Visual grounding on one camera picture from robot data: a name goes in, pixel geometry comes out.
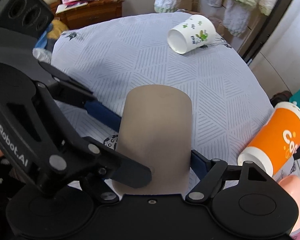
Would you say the pink cup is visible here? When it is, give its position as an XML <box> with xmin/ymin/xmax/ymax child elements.
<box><xmin>279</xmin><ymin>175</ymin><xmax>300</xmax><ymax>236</ymax></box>

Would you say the patterned white table cover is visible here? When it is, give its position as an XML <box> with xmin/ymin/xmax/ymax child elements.
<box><xmin>51</xmin><ymin>12</ymin><xmax>273</xmax><ymax>165</ymax></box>

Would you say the white green-print paper cup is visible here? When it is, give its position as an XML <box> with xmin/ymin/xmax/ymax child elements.
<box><xmin>167</xmin><ymin>15</ymin><xmax>217</xmax><ymax>54</ymax></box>

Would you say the brown wooden cabinet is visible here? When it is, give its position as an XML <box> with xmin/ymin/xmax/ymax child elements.
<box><xmin>56</xmin><ymin>0</ymin><xmax>125</xmax><ymax>29</ymax></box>

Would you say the orange paper cup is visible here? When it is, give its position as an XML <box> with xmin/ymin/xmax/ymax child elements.
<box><xmin>237</xmin><ymin>101</ymin><xmax>300</xmax><ymax>176</ymax></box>

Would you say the black light stand pole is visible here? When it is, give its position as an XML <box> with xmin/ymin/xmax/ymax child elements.
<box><xmin>238</xmin><ymin>0</ymin><xmax>293</xmax><ymax>63</ymax></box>

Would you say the tan cylindrical tumbler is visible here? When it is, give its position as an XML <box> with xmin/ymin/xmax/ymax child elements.
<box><xmin>113</xmin><ymin>85</ymin><xmax>192</xmax><ymax>195</ymax></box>

